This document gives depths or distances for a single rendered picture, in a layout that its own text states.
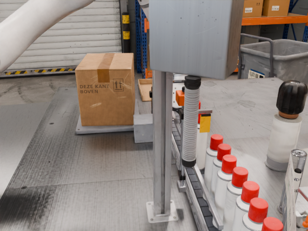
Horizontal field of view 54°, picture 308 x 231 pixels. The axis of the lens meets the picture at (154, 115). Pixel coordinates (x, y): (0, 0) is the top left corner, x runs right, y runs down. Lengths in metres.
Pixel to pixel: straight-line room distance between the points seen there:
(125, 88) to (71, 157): 0.37
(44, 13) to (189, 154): 0.63
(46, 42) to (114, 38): 1.08
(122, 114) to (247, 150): 0.57
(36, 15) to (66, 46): 4.17
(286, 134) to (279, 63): 2.14
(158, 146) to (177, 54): 0.27
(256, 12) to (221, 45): 4.59
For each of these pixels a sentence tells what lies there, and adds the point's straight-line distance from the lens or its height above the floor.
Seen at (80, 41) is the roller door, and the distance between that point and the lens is 5.17.
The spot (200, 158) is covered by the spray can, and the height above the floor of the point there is 0.93.
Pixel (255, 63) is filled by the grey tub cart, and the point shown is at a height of 0.66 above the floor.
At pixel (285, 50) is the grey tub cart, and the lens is 3.99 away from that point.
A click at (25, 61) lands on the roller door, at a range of 5.32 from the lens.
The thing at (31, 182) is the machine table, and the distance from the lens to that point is 1.14.
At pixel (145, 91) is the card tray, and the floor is 0.83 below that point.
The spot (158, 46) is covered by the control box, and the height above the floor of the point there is 1.34.
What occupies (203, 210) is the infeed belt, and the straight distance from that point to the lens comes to 0.89.
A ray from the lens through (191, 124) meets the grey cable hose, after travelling 0.64.
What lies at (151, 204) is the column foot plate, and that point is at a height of 0.83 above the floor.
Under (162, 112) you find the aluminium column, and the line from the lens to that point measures 0.75.
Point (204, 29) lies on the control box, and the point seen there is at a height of 1.38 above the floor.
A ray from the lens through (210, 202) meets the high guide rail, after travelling 0.78.
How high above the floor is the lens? 1.47
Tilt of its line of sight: 25 degrees down
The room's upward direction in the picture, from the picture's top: straight up
